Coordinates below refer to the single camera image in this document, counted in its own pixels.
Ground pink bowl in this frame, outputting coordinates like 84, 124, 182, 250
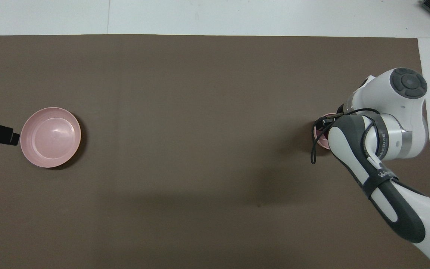
313, 114, 331, 151

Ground pink plate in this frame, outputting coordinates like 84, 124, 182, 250
20, 107, 82, 168

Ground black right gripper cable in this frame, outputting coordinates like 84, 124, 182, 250
310, 108, 381, 165

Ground brown table mat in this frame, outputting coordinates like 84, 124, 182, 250
0, 34, 430, 269

